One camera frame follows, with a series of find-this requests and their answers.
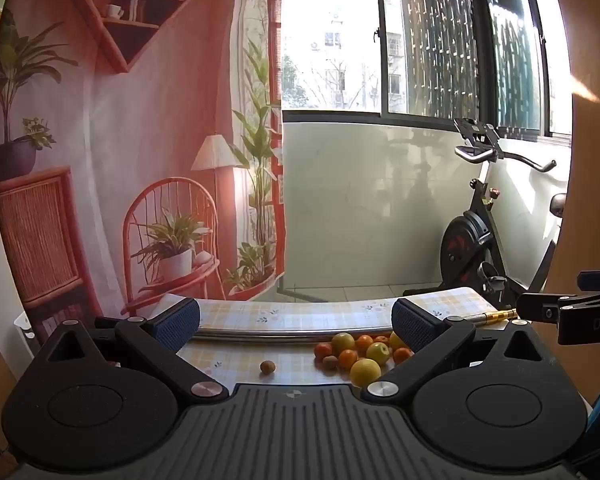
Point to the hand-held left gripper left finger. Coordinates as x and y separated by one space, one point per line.
180 325

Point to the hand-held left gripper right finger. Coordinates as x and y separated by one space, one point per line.
410 327

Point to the large yellow grapefruit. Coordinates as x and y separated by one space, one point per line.
365 372
396 342

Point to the tangerine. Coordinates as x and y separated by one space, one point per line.
380 339
364 342
323 350
348 359
402 355

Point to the green apple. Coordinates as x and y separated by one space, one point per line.
343 343
378 353

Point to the brown kiwifruit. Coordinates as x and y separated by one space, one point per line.
330 363
266 367

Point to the plaid floral tablecloth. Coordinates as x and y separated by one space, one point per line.
240 360

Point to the black exercise bike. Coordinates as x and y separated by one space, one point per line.
462 250

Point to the wooden door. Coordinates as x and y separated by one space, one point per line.
595 160

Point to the printed room scene backdrop cloth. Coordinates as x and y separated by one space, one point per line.
130 110

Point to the dark framed window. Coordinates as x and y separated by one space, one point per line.
430 35

